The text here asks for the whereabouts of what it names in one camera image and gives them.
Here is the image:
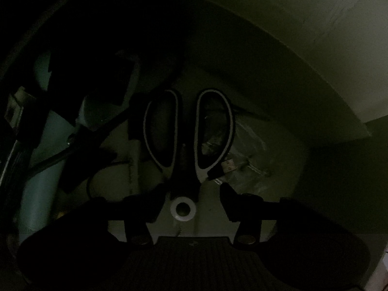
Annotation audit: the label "black and white scissors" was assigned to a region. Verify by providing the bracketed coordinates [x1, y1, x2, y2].
[142, 87, 235, 238]

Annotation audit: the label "white drawer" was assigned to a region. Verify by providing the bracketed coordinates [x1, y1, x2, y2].
[0, 0, 388, 243]

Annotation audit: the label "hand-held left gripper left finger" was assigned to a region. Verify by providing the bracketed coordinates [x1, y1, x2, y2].
[96, 184, 167, 246]

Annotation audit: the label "clear plastic bag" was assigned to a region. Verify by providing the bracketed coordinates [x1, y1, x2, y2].
[202, 97, 275, 195]

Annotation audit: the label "light blue tube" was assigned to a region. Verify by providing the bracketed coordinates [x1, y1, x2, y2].
[17, 51, 80, 243]

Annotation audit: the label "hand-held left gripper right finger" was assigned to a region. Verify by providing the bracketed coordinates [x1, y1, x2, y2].
[219, 183, 284, 246]

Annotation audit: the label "dark box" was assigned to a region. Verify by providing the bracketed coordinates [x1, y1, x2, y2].
[48, 48, 140, 107]

